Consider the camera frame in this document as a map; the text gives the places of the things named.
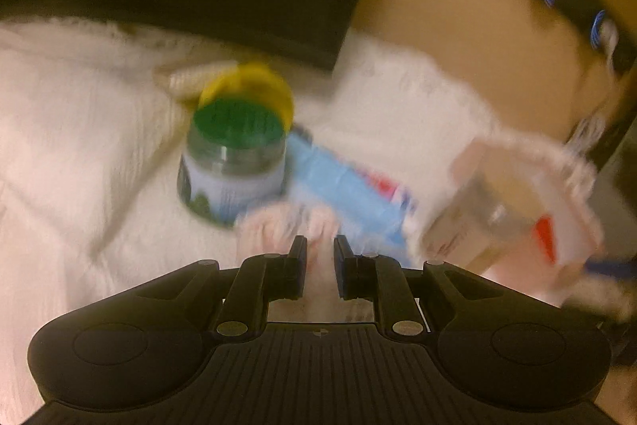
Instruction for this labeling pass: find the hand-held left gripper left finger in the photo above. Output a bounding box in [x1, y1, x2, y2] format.
[124, 235, 308, 341]

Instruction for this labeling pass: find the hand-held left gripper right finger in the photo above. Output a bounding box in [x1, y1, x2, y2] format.
[333, 234, 518, 339]

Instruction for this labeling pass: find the white and pink plush toy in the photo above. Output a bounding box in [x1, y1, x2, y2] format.
[234, 201, 344, 321]

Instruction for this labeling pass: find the blue plastic packet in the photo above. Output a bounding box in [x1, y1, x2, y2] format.
[286, 126, 421, 264]

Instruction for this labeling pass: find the green lid glass jar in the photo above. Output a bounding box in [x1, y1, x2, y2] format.
[176, 99, 289, 227]

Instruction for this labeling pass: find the clear plastic container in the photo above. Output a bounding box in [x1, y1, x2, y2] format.
[418, 139, 605, 301]

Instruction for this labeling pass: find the yellow lid container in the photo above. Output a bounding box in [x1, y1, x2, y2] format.
[199, 61, 295, 129]

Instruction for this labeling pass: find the white fluffy cloth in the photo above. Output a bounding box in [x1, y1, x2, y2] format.
[331, 34, 598, 192]

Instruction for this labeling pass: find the white bed blanket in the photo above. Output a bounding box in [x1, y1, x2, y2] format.
[0, 18, 637, 425]

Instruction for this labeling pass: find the cardboard box with black tape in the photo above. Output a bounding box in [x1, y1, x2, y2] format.
[348, 0, 634, 142]

